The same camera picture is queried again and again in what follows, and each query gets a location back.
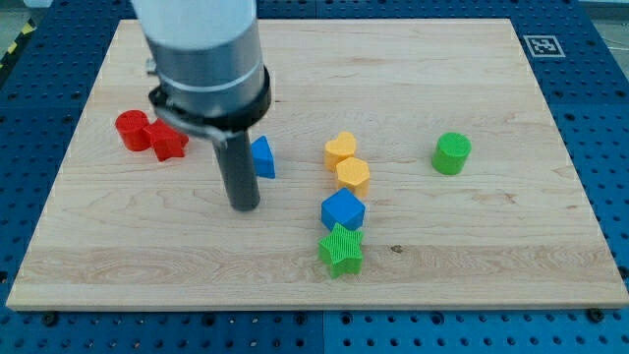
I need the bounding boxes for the black clamp ring mount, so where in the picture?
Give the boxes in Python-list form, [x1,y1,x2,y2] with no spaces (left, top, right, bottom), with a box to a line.
[148,66,271,147]

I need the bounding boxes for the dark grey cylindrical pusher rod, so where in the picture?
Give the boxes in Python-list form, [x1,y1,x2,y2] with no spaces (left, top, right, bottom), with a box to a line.
[214,131,260,211]

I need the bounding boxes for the yellow hexagon block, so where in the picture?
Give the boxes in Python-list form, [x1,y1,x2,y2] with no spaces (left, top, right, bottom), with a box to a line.
[336,157,371,198]

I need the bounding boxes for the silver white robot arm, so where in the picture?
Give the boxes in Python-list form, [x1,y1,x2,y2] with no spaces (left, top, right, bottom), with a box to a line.
[131,0,271,211]

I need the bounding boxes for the blue triangle block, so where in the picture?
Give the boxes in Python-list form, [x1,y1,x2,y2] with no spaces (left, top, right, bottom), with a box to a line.
[251,136,275,179]

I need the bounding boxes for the red star block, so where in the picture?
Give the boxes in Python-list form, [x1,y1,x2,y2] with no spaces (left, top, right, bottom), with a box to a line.
[143,119,189,161]

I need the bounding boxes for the red cylinder block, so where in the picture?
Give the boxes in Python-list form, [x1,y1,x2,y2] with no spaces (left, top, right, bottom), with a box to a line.
[115,110,150,151]

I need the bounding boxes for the yellow heart block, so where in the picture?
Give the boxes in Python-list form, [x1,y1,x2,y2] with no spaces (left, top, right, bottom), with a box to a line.
[323,131,357,172]

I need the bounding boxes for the blue cube block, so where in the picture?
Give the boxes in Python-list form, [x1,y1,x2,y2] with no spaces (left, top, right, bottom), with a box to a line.
[320,188,366,230]

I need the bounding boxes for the green star block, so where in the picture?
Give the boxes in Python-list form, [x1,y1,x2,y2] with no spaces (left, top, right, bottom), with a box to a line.
[318,223,364,278]

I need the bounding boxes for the light wooden board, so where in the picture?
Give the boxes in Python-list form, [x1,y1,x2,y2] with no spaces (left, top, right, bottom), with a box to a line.
[7,19,628,312]

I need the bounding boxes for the green cylinder block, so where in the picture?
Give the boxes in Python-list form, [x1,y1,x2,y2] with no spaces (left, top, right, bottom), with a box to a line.
[431,132,472,175]

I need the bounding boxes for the white fiducial marker tag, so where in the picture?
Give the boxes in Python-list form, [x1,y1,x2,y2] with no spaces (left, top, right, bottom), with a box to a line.
[523,34,565,58]

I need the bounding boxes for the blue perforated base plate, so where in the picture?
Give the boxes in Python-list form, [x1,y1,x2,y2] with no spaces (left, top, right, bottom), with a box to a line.
[1,1,628,353]

